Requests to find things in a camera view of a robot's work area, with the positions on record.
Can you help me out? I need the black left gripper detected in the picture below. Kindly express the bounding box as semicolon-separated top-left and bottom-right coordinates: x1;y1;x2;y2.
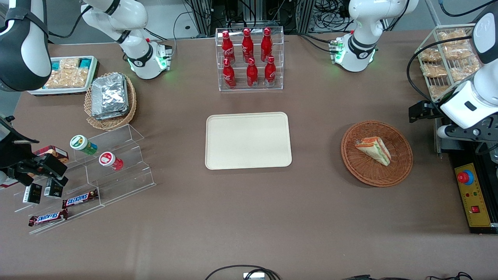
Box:
409;100;444;123

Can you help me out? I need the triangle sandwich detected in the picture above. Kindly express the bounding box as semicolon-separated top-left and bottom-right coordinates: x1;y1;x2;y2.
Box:
355;136;392;166

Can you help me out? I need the dark brown wicker basket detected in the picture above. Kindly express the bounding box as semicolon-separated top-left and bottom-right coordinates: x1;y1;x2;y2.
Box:
341;120;414;188

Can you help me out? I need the light wicker basket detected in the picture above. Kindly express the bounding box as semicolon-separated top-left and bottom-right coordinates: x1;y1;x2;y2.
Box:
84;72;137;131

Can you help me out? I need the white snack tray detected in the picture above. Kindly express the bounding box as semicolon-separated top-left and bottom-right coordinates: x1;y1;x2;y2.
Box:
27;56;100;96

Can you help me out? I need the beige plastic tray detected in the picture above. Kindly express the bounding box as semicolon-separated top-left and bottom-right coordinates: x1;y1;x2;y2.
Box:
205;112;293;170

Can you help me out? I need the small black box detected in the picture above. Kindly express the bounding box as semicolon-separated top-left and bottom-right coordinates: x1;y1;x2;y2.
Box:
44;178;64;198
23;183;42;205

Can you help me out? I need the brown chocolate box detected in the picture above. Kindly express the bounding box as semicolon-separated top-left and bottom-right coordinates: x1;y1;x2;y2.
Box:
33;145;69;164

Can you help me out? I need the clear fried snack bag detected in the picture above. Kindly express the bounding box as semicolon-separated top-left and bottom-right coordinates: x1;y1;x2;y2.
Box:
451;58;481;81
438;30;467;44
420;49;442;63
422;63;448;77
444;44;473;60
429;86;452;99

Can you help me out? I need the brown snickers bar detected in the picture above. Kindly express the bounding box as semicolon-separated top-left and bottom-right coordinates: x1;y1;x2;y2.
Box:
62;189;98;209
28;209;68;227

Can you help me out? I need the grey metal block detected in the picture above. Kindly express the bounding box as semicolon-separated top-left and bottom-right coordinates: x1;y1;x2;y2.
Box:
434;119;443;156

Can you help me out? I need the green snack cup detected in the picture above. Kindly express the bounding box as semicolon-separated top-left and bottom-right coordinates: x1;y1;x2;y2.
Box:
70;135;98;156

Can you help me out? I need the black equipment base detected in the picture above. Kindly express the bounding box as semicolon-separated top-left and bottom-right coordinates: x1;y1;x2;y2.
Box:
447;136;498;234

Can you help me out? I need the red snack cup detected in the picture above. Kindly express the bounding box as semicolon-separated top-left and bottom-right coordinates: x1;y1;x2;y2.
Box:
98;152;124;171

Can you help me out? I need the clear acrylic stepped shelf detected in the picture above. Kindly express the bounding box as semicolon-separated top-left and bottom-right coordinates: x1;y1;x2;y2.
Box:
14;124;156;235

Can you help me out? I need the silver foil pack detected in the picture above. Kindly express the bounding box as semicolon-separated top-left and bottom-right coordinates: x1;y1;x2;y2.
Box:
95;76;130;121
91;73;128;116

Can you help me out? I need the yellow control panel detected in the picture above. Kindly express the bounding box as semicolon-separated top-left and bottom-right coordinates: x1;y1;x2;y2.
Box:
454;163;493;227

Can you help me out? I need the red cola bottle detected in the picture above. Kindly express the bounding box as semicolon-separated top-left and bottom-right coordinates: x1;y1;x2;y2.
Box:
242;28;254;63
264;56;277;87
222;31;236;65
261;28;273;63
247;58;258;88
223;58;237;89

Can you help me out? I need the clear acrylic bottle rack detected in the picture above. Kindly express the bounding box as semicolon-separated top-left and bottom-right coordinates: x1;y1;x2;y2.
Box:
215;26;284;92

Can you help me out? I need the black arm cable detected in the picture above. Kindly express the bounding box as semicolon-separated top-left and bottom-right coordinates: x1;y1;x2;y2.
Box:
407;36;473;102

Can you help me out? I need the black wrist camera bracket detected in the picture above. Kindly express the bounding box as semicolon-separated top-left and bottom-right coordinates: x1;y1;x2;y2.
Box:
437;117;498;156

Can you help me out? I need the white wire rack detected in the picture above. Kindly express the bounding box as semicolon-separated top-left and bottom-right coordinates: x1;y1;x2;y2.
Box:
414;24;498;103

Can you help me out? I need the black cable bundle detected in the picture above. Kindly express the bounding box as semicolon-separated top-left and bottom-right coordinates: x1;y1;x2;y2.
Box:
314;0;352;32

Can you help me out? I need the aluminium frame profile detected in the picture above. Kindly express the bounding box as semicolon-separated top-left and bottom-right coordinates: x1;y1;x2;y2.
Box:
296;0;316;34
194;0;213;36

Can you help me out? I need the black looped floor cable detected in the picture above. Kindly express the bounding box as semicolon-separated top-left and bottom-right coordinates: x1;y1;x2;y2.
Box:
204;265;281;280

